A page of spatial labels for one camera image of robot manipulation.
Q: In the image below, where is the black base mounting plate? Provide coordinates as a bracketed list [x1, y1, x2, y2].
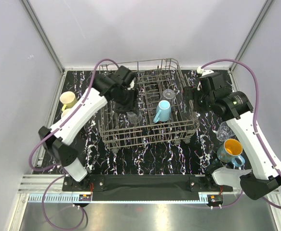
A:
[62, 175, 233, 193]

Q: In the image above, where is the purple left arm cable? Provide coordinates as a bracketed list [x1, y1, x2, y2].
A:
[28, 58, 121, 171]

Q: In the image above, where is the blue floral mug orange inside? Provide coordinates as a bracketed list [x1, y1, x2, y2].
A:
[217, 139, 245, 167]

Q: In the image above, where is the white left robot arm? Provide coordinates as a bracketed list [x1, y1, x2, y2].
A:
[39, 65, 138, 191]

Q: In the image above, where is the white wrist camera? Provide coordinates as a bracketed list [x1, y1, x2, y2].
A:
[196, 66, 213, 77]
[128, 80, 134, 90]

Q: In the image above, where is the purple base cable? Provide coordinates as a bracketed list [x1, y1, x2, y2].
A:
[221, 187, 244, 208]
[41, 174, 88, 229]

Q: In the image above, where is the grey wire dish rack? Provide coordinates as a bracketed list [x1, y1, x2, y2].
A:
[98, 58, 200, 153]

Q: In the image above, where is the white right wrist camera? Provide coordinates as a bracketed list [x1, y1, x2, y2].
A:
[196, 66, 213, 77]

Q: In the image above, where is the yellow ceramic mug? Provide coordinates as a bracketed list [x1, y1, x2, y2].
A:
[59, 91, 77, 112]

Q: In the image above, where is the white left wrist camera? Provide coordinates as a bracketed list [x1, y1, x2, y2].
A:
[128, 80, 134, 90]

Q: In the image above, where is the aluminium frame rail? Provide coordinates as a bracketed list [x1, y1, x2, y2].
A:
[17, 174, 281, 205]

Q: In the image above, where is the pink ceramic mug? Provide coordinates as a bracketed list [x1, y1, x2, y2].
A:
[61, 108, 73, 119]

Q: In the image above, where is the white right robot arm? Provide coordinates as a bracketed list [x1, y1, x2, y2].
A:
[183, 71, 281, 200]

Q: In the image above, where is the clear glass cup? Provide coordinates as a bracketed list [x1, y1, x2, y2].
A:
[163, 89, 175, 101]
[126, 112, 142, 124]
[216, 121, 235, 141]

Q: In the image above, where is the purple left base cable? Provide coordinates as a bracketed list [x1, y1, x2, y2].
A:
[41, 174, 88, 229]

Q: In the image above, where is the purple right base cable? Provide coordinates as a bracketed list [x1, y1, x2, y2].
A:
[221, 187, 244, 208]

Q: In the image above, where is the light blue ceramic mug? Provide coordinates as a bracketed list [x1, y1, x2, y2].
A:
[153, 100, 171, 123]

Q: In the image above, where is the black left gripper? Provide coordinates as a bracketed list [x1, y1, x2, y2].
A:
[113, 87, 139, 116]

